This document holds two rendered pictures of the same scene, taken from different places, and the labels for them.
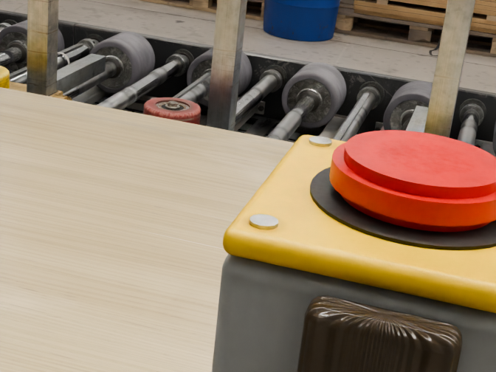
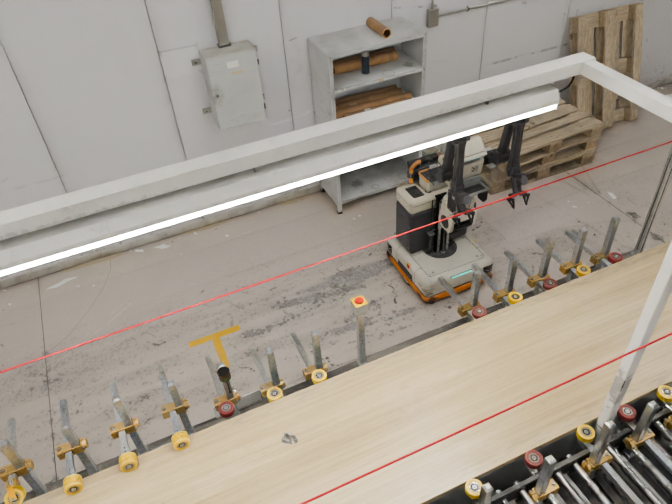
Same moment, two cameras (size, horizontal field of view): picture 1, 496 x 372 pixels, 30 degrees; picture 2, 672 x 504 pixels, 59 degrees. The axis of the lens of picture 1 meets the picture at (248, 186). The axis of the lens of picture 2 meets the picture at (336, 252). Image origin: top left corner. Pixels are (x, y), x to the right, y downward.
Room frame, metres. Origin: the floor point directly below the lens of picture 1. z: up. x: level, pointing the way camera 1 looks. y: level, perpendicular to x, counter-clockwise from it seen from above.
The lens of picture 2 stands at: (1.88, -1.34, 3.44)
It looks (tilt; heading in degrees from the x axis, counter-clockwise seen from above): 41 degrees down; 145
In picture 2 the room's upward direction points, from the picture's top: 4 degrees counter-clockwise
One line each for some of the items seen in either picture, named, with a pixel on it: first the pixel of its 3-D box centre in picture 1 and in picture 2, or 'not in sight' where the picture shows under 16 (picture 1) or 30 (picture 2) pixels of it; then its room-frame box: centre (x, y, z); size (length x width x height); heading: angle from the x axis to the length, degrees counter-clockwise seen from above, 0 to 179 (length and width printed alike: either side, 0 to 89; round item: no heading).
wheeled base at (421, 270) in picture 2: not in sight; (438, 257); (-0.56, 1.39, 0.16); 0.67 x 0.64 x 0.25; 166
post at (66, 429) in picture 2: not in sight; (81, 453); (-0.17, -1.50, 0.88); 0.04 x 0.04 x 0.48; 76
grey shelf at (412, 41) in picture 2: not in sight; (368, 119); (-1.84, 1.75, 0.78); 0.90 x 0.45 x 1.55; 76
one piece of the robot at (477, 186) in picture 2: not in sight; (467, 192); (-0.28, 1.32, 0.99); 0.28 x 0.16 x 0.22; 76
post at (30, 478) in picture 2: not in sight; (23, 469); (-0.23, -1.75, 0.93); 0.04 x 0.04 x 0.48; 76
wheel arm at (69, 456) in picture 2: not in sight; (67, 440); (-0.23, -1.53, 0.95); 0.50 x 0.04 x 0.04; 166
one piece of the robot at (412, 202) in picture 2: not in sight; (435, 210); (-0.65, 1.41, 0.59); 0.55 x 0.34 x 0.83; 76
